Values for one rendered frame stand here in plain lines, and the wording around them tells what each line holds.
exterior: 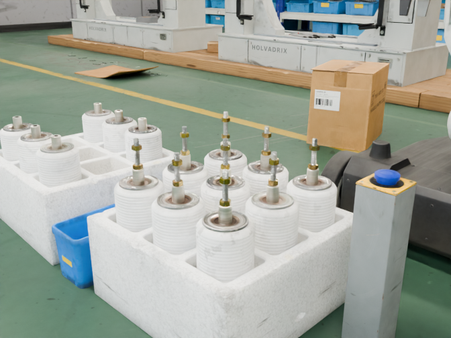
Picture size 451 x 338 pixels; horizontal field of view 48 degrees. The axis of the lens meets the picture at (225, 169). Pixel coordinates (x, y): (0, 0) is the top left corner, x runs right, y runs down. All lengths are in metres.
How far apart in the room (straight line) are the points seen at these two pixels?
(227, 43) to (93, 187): 2.60
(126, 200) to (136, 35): 3.65
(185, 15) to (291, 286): 3.52
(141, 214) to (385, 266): 0.44
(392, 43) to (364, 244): 2.23
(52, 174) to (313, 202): 0.60
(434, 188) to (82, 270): 0.78
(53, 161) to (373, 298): 0.74
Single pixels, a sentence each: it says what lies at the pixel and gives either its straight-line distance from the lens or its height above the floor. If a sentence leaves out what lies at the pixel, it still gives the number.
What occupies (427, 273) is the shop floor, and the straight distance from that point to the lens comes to 1.25.
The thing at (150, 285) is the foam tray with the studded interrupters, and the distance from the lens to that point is 0.92.
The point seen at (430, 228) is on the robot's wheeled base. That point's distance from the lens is 1.21.
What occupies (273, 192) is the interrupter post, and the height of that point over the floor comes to 0.27.
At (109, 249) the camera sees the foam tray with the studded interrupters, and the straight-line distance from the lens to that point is 1.00.
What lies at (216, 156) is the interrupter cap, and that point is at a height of 0.25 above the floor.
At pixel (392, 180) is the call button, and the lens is 0.83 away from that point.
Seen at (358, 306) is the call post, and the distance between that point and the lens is 0.93.
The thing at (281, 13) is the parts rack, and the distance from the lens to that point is 6.75.
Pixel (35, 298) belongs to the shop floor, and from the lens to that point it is 1.15.
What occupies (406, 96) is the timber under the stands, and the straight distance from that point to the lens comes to 2.84.
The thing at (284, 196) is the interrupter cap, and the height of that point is 0.25.
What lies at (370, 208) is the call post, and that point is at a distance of 0.84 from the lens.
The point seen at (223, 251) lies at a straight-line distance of 0.79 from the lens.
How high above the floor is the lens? 0.62
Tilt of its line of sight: 20 degrees down
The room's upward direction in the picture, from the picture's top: straight up
